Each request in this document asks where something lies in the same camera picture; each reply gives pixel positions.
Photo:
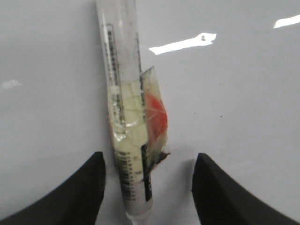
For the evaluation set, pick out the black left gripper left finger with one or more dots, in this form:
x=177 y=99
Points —
x=75 y=202

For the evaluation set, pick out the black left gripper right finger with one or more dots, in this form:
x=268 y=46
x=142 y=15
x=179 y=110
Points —
x=220 y=200

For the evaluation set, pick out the white whiteboard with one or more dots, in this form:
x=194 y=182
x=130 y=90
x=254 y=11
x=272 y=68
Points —
x=229 y=79

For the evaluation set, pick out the white dry-erase marker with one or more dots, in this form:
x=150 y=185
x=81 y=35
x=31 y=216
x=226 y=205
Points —
x=137 y=115

